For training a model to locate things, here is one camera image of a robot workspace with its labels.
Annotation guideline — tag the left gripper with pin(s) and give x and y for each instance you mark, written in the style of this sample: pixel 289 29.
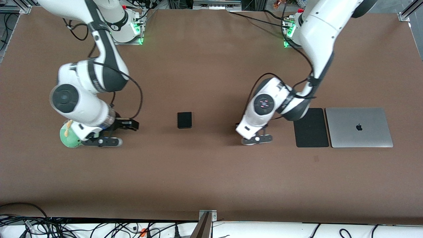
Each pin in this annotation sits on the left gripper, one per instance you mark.
pixel 237 124

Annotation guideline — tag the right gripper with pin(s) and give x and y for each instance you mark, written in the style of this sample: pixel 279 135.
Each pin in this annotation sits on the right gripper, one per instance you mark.
pixel 121 124

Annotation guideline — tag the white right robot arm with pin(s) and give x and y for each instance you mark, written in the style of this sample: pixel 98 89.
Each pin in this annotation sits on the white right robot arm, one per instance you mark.
pixel 82 99

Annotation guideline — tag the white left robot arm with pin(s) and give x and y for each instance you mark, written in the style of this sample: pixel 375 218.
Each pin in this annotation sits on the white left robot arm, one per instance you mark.
pixel 320 33

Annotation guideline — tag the black phone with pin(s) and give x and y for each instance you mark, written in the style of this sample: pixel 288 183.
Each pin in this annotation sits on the black phone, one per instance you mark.
pixel 184 120

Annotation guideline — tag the black mouse pad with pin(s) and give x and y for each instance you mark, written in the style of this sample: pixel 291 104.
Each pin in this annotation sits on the black mouse pad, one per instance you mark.
pixel 312 132

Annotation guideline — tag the green dinosaur plush toy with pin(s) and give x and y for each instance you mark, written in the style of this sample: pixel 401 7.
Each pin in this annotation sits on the green dinosaur plush toy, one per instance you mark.
pixel 67 138

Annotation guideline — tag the silver laptop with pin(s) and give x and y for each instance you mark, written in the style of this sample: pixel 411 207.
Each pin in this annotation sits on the silver laptop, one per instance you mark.
pixel 358 127

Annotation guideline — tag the orange plug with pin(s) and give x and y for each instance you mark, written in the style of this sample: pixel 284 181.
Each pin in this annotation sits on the orange plug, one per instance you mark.
pixel 143 232

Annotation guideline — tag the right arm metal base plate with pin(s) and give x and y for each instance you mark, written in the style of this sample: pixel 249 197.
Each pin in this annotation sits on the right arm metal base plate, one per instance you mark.
pixel 139 36

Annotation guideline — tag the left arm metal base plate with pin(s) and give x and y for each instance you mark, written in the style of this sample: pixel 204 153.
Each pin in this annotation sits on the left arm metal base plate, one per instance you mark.
pixel 288 33

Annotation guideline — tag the metal bracket post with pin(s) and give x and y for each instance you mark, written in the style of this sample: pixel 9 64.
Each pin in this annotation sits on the metal bracket post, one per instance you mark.
pixel 205 224

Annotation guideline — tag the aluminium frame with sockets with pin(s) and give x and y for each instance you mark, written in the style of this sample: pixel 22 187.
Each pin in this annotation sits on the aluminium frame with sockets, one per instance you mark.
pixel 216 4

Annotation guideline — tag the aluminium frame profile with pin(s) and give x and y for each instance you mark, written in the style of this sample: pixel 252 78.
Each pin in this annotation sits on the aluminium frame profile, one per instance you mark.
pixel 409 11
pixel 19 8

